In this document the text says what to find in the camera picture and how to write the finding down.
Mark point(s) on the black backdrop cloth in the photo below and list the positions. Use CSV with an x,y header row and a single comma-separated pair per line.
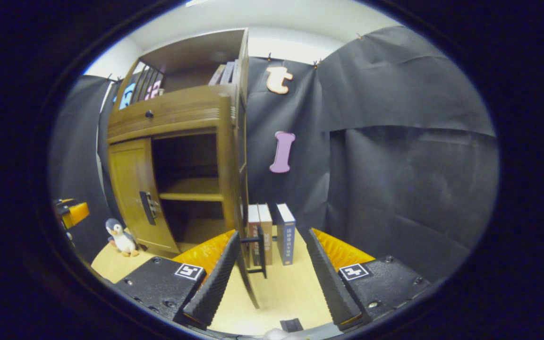
x,y
395,189

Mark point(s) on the grey upright book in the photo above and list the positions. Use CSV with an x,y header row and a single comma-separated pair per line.
x,y
235,71

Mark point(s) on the tan book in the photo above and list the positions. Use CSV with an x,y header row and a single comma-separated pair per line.
x,y
267,222

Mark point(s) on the wooden shoe cabinet door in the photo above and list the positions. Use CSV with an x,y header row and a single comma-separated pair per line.
x,y
128,174
227,165

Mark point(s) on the penguin plush toy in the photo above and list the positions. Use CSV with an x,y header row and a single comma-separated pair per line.
x,y
122,238

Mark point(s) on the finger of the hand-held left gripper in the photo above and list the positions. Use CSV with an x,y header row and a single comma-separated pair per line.
x,y
65,201
77,213

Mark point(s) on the wooden cabinet drawer black knob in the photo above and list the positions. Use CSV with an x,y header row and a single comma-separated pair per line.
x,y
182,111

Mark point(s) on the dark blue book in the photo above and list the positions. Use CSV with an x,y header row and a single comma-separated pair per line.
x,y
285,236

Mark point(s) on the white upright book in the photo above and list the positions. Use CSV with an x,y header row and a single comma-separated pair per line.
x,y
228,73

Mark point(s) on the red-brown book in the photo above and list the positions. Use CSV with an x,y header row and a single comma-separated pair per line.
x,y
253,217

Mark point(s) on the pale pink upright book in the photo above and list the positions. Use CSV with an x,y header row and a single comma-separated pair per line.
x,y
216,75

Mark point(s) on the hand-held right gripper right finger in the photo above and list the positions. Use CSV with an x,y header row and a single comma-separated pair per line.
x,y
331,288

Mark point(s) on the wooden double-door shoe cabinet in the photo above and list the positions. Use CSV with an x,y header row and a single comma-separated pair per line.
x,y
191,52

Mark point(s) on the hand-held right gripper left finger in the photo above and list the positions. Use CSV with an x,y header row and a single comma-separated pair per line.
x,y
217,283

